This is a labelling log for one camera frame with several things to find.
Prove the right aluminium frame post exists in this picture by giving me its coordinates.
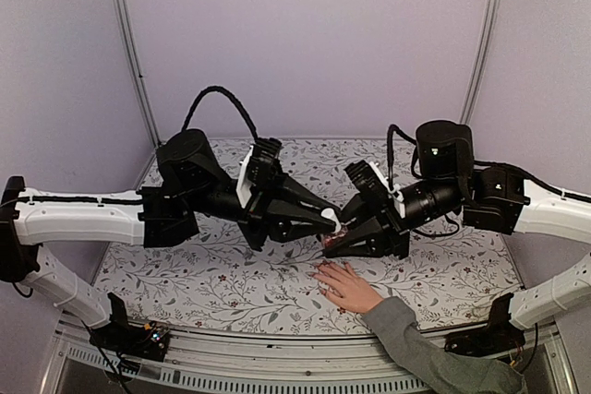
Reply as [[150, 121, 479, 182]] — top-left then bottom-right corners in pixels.
[[459, 0, 501, 125]]

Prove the black looped cable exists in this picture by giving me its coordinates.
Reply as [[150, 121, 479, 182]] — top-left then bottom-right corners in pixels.
[[180, 85, 259, 141], [386, 124, 416, 192]]

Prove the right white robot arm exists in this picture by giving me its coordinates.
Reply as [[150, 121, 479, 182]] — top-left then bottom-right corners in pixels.
[[324, 120, 590, 258]]

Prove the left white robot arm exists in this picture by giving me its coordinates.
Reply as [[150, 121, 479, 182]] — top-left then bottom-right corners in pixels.
[[1, 129, 341, 352]]

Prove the grey sleeved forearm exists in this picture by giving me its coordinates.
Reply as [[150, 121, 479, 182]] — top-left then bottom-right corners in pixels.
[[362, 297, 527, 393]]

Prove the left black looped cable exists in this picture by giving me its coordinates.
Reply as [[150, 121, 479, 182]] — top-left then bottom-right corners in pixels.
[[180, 85, 259, 141]]

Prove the white nail polish cap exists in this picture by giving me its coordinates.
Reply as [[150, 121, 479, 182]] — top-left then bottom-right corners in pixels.
[[320, 208, 342, 232]]

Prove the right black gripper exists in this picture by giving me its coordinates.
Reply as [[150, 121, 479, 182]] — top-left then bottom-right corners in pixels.
[[316, 178, 465, 262]]

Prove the aluminium frame post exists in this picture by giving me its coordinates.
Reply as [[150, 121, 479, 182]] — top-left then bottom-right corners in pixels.
[[459, 0, 501, 125], [113, 0, 162, 148]]

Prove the slotted metal front rail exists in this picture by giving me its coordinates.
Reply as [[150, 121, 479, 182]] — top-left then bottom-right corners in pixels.
[[41, 319, 578, 394]]

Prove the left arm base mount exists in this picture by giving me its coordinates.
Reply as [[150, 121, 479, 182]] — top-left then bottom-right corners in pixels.
[[90, 293, 170, 362]]

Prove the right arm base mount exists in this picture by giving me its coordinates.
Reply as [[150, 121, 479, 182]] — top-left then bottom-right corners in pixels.
[[444, 293, 525, 357]]

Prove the left aluminium frame post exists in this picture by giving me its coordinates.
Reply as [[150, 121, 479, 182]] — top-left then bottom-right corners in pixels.
[[113, 0, 162, 148]]

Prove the person's bare hand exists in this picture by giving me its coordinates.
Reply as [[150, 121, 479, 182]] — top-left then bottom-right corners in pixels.
[[310, 262, 384, 315]]

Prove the right black looped cable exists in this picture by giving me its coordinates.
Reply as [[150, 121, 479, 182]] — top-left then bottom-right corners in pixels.
[[386, 124, 416, 192]]

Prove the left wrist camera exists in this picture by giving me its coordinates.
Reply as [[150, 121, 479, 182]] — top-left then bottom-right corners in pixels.
[[235, 137, 282, 209]]

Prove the glitter nail polish bottle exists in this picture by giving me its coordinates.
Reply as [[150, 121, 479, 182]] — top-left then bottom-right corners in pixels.
[[319, 226, 348, 249]]

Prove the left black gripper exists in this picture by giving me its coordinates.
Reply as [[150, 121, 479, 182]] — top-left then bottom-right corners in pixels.
[[187, 164, 342, 253]]

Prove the floral patterned table mat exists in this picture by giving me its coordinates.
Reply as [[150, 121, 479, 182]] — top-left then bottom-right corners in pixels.
[[90, 137, 525, 338]]

